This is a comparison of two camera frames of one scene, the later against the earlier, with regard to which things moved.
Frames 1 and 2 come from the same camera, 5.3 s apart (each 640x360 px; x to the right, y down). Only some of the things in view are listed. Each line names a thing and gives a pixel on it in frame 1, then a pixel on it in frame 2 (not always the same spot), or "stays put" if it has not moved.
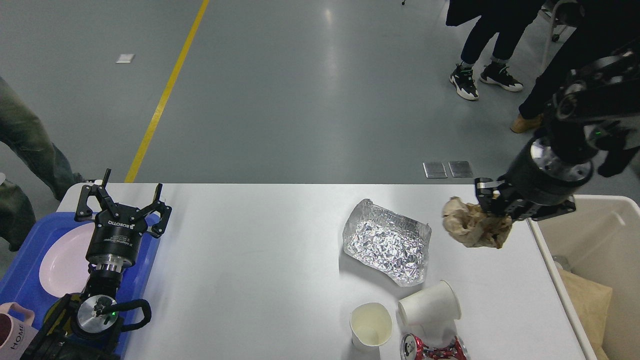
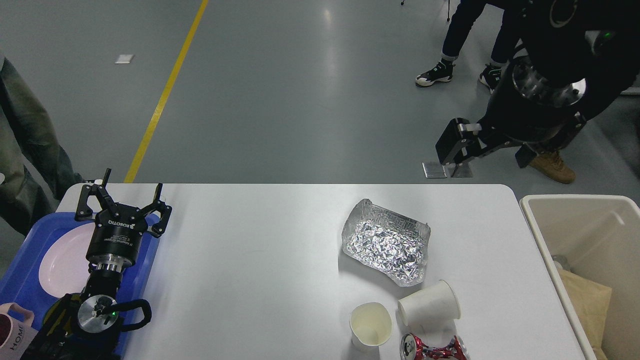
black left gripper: x=117 y=230 stays put
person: x=511 y=19 → x=461 y=18
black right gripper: x=535 y=176 → x=529 y=104
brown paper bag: x=590 y=303 stays put
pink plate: x=64 y=269 stays put
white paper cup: x=436 y=304 stays put
